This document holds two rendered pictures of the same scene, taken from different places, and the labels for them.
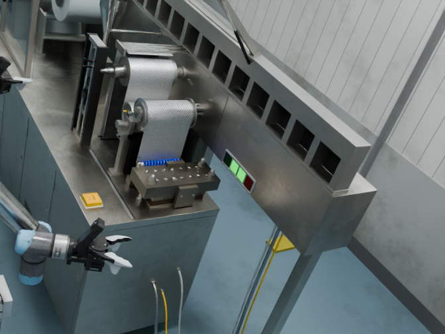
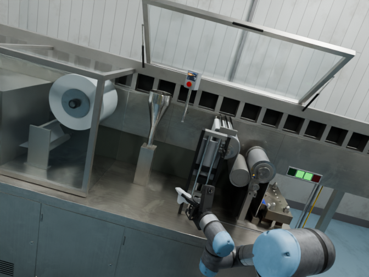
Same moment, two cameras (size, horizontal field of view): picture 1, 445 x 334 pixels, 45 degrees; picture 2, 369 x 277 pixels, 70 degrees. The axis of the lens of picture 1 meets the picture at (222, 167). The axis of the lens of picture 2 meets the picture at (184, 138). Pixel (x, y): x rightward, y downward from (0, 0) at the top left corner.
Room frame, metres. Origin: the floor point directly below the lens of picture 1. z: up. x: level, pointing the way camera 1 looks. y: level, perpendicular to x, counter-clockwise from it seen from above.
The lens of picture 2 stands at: (1.53, 1.87, 1.83)
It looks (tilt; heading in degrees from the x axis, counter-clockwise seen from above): 19 degrees down; 313
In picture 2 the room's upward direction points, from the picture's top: 15 degrees clockwise
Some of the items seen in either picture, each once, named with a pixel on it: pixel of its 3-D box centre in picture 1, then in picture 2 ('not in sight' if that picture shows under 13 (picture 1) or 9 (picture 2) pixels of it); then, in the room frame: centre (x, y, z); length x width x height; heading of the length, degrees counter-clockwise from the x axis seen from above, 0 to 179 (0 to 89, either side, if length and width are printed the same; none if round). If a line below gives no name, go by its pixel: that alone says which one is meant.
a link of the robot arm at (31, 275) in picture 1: (33, 262); not in sight; (1.23, 0.47, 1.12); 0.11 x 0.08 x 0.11; 18
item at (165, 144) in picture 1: (162, 145); (261, 184); (2.20, 0.30, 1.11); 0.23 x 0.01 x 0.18; 132
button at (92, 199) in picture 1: (91, 199); not in sight; (1.89, 0.50, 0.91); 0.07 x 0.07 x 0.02; 42
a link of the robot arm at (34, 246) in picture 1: (35, 244); not in sight; (1.22, 0.46, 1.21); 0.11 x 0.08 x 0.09; 108
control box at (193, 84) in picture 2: not in sight; (192, 79); (2.59, 0.78, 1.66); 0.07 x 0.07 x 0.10; 17
